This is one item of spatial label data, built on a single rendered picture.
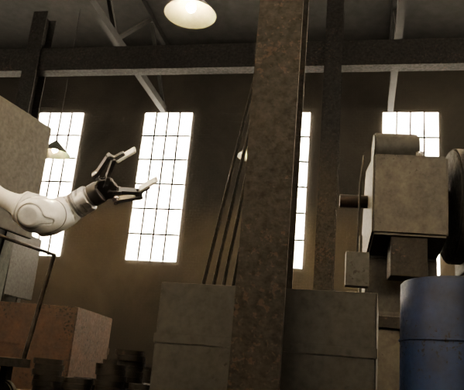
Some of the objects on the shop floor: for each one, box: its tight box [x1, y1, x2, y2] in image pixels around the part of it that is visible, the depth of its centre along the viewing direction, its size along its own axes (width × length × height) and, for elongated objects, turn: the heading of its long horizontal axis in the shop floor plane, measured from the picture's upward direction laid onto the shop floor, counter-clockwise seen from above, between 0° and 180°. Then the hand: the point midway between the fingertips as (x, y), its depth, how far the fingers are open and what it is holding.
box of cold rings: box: [150, 282, 379, 390], centre depth 378 cm, size 123×93×87 cm
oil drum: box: [398, 275, 464, 390], centre depth 310 cm, size 59×59×89 cm
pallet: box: [16, 349, 150, 390], centre depth 401 cm, size 120×81×44 cm
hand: (143, 165), depth 202 cm, fingers open, 13 cm apart
